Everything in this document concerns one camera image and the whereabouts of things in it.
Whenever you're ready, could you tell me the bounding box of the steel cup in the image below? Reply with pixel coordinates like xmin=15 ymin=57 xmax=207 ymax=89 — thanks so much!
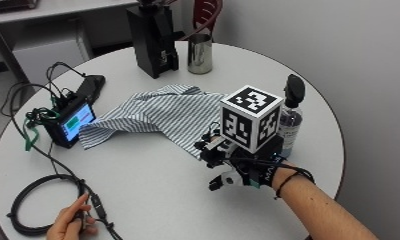
xmin=187 ymin=33 xmax=215 ymax=75

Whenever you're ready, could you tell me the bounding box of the striped shirt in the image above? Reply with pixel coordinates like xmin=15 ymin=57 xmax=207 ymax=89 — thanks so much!
xmin=78 ymin=83 xmax=230 ymax=160

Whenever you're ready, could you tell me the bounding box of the black wrist cord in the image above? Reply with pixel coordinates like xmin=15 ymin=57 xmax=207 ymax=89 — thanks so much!
xmin=272 ymin=165 xmax=318 ymax=201

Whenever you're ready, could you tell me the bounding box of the white cabinet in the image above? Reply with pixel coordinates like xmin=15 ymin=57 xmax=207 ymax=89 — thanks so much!
xmin=11 ymin=32 xmax=94 ymax=87

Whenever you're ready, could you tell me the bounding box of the dark keyboard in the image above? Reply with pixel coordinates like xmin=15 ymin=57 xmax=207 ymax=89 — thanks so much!
xmin=0 ymin=0 xmax=41 ymax=15

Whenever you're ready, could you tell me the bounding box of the black coffee grinder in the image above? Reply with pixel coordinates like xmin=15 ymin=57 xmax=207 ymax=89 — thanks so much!
xmin=126 ymin=0 xmax=180 ymax=80

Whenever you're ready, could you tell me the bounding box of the small black screen device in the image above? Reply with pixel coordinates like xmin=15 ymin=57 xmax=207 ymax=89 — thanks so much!
xmin=45 ymin=96 xmax=98 ymax=150

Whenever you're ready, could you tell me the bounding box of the grey desk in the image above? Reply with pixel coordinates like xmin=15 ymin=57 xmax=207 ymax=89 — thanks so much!
xmin=0 ymin=0 xmax=140 ymax=84

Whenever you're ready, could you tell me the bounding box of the clear spray bottle black top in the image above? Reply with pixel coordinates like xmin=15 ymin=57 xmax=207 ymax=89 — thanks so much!
xmin=278 ymin=73 xmax=307 ymax=158

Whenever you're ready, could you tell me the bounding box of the green cable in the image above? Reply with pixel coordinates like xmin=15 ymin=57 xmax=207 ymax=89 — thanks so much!
xmin=23 ymin=107 xmax=62 ymax=153

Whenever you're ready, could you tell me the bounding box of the thin black cable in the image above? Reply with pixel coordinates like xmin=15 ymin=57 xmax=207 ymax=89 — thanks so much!
xmin=0 ymin=61 xmax=87 ymax=178

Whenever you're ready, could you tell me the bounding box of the red chair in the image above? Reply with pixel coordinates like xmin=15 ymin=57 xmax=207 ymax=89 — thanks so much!
xmin=180 ymin=0 xmax=224 ymax=42

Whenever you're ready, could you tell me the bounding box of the white marker cube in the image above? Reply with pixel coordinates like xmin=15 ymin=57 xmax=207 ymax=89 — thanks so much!
xmin=219 ymin=84 xmax=286 ymax=155

